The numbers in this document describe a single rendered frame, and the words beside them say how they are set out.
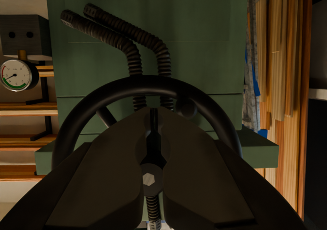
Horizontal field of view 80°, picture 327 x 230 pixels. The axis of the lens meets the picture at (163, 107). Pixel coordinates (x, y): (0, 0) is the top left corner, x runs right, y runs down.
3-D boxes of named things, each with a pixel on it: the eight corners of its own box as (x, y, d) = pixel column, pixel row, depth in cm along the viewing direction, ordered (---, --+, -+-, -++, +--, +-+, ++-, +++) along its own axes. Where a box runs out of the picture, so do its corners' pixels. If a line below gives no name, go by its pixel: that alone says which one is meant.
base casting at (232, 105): (245, 93, 47) (244, 131, 48) (197, 85, 103) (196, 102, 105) (53, 97, 45) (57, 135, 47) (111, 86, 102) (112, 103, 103)
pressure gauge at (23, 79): (27, 47, 37) (32, 91, 39) (39, 50, 41) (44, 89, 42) (-7, 48, 37) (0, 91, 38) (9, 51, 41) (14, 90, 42)
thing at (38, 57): (37, 13, 39) (41, 55, 40) (65, 28, 51) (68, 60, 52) (-7, 13, 39) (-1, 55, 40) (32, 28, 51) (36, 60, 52)
